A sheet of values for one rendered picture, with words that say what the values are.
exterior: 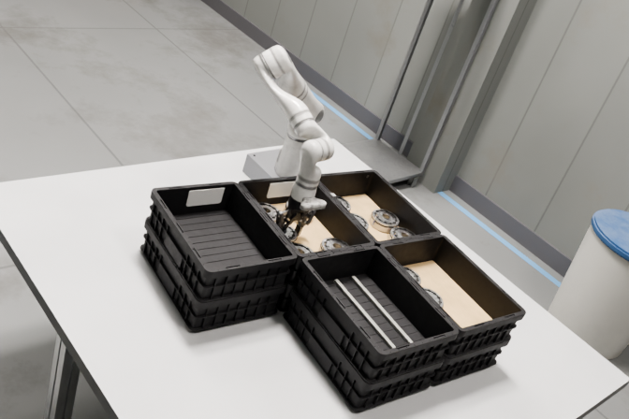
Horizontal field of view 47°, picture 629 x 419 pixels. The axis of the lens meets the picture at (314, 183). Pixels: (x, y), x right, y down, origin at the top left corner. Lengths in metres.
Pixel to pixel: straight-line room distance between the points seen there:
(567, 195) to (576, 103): 0.54
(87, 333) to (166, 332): 0.21
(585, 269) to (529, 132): 1.06
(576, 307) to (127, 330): 2.52
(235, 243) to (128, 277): 0.33
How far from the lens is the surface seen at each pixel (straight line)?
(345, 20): 5.49
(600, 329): 3.95
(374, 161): 4.65
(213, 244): 2.20
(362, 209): 2.62
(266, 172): 2.74
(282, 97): 2.19
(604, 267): 3.79
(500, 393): 2.34
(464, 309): 2.35
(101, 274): 2.22
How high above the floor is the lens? 2.12
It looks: 29 degrees down
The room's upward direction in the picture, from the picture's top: 19 degrees clockwise
